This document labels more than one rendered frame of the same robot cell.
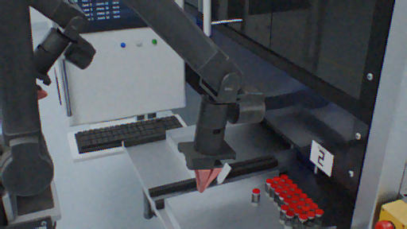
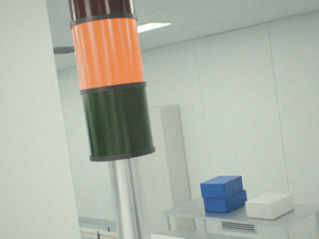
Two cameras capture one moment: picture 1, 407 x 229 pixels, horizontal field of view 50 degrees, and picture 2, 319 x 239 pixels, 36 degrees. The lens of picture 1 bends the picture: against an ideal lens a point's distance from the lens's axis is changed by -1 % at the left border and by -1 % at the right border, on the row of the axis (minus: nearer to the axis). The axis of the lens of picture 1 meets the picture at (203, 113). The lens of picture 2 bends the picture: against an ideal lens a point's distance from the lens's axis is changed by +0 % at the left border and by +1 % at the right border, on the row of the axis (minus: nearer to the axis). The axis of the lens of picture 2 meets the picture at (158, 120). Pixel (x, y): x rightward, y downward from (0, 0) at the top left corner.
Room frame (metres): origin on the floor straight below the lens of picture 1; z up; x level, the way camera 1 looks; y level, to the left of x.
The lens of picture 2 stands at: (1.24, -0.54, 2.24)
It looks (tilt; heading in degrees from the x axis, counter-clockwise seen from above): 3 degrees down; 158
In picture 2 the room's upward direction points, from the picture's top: 8 degrees counter-clockwise
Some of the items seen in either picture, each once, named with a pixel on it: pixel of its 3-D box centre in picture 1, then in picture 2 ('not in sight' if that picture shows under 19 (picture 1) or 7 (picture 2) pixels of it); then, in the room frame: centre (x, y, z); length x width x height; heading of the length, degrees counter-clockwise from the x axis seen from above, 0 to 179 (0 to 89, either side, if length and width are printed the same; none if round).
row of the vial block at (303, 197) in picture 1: (299, 199); not in sight; (0.91, -0.25, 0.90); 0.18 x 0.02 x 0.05; 23
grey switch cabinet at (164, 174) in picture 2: not in sight; (149, 173); (-6.00, 2.17, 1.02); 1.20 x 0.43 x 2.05; 23
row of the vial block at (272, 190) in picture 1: (284, 204); not in sight; (0.90, -0.21, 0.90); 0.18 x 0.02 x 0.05; 23
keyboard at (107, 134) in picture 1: (130, 132); not in sight; (1.43, 0.27, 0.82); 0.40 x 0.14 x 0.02; 111
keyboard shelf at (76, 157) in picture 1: (128, 131); not in sight; (1.48, 0.29, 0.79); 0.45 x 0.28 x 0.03; 111
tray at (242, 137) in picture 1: (229, 143); not in sight; (1.21, -0.08, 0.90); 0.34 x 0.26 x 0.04; 113
